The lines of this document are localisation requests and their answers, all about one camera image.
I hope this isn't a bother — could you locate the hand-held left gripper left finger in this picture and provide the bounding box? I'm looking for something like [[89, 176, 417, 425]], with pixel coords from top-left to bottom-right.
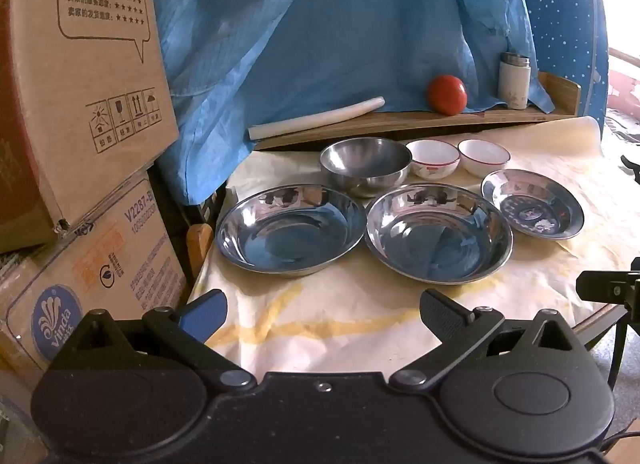
[[79, 288, 257, 393]]

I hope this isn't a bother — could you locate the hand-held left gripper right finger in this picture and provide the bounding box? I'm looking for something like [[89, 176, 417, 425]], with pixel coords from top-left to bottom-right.
[[389, 288, 577, 391]]

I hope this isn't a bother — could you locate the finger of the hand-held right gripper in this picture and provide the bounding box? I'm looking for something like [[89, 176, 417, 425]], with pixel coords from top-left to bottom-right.
[[576, 257, 640, 305]]

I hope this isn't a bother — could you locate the large stainless steel plate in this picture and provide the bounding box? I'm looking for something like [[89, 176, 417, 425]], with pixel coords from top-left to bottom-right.
[[364, 183, 514, 285], [215, 183, 367, 276]]

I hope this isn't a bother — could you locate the small printed stainless steel plate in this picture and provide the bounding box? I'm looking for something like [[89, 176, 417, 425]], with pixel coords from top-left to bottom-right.
[[481, 169, 586, 240]]

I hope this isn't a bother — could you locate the white bowl with red rim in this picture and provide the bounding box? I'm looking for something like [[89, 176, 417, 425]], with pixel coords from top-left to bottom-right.
[[405, 139, 461, 181], [457, 138, 512, 179]]

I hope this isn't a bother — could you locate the stainless steel bowl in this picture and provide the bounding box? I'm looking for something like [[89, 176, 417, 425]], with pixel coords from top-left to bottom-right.
[[320, 137, 413, 197]]

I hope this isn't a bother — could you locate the orange wooden piece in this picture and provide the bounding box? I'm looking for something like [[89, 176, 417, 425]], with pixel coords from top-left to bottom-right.
[[186, 223, 213, 280]]

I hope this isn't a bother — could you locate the cardboard box with blue logo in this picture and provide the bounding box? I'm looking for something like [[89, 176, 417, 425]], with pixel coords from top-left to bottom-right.
[[0, 171, 188, 375]]

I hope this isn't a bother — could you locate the black plastic crate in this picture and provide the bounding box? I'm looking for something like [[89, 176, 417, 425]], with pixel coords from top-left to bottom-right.
[[150, 159, 228, 295]]

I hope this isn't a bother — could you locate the cream paper table cover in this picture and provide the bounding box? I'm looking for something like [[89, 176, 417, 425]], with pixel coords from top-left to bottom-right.
[[187, 117, 631, 377]]

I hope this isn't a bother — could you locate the wooden board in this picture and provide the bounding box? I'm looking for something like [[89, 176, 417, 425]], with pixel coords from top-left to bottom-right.
[[252, 72, 583, 151]]

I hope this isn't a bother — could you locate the red tomato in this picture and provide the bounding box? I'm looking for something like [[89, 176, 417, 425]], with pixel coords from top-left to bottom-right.
[[426, 75, 469, 116]]

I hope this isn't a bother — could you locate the white rolling pin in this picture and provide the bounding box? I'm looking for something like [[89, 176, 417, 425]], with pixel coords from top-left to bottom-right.
[[248, 96, 386, 142]]

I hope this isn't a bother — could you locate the white thermos flask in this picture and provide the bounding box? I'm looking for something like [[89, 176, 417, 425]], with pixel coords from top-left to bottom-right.
[[497, 52, 532, 110]]

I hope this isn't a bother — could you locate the large printed cardboard box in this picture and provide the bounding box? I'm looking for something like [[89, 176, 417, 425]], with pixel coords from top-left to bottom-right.
[[0, 0, 181, 252]]

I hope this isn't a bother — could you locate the blue white-dotted cloth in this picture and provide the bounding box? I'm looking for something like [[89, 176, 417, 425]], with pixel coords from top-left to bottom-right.
[[505, 0, 611, 130]]

